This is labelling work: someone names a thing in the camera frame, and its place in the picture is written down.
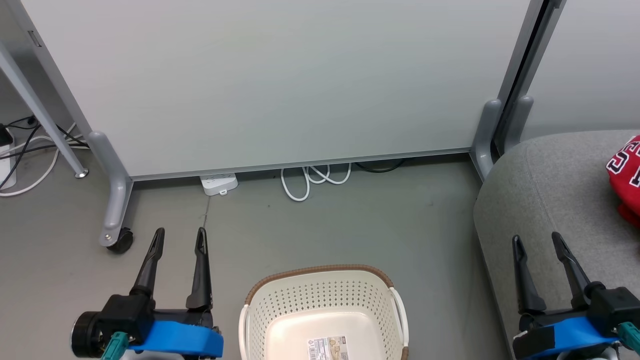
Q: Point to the cream perforated laundry basket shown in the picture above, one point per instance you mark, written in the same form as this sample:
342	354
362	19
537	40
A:
325	300

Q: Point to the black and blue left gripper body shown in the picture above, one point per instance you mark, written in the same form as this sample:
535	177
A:
165	335

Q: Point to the narrow white partition grey frame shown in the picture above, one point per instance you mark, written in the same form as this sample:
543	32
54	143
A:
585	60

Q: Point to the black caster wheel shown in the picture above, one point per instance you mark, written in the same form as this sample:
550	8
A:
121	241

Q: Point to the white power strip with plugs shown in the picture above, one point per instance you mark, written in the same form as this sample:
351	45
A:
6	165

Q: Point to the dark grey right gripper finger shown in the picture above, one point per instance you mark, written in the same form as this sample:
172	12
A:
529	285
575	275

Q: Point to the grey fabric sofa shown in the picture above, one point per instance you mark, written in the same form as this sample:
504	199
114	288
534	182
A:
550	200

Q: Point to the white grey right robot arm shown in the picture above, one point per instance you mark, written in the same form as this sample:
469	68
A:
585	355

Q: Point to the grey metal table leg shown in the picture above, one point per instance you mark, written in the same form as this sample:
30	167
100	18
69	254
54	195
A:
35	105

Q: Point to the red shirt with white lettering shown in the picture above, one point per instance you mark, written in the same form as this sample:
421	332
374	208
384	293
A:
627	190

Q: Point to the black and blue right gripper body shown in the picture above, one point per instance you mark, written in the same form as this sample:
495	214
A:
575	332

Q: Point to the wide white partition grey frame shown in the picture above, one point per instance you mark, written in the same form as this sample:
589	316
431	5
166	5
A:
275	75

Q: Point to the paper label sticker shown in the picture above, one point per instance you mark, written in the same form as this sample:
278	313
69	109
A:
327	349

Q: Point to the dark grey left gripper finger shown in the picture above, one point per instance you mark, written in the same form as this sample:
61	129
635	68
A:
201	275
150	270

